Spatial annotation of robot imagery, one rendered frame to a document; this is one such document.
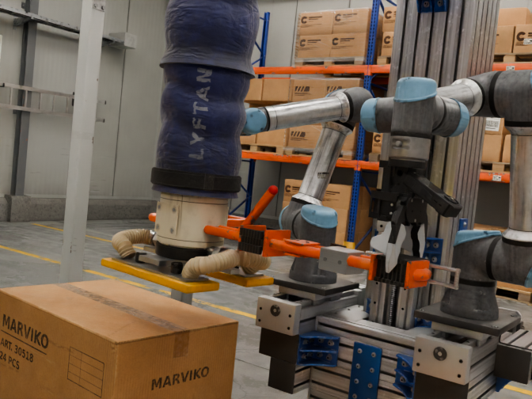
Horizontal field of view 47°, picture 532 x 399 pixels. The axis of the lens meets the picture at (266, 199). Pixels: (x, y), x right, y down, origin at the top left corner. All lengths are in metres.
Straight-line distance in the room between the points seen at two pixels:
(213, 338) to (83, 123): 3.21
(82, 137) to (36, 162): 7.18
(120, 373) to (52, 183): 10.65
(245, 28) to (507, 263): 0.87
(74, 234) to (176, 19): 3.36
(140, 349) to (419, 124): 0.82
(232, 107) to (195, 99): 0.09
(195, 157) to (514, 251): 0.81
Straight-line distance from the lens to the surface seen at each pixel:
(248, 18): 1.53
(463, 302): 1.72
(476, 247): 1.70
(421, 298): 1.96
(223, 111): 1.48
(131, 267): 1.53
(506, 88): 1.60
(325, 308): 1.95
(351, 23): 9.67
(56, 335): 1.70
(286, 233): 1.39
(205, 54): 1.48
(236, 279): 1.53
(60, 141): 12.11
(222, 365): 1.74
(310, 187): 2.05
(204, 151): 1.46
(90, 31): 4.77
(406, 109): 1.17
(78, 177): 4.70
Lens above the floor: 1.38
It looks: 3 degrees down
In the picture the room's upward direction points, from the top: 6 degrees clockwise
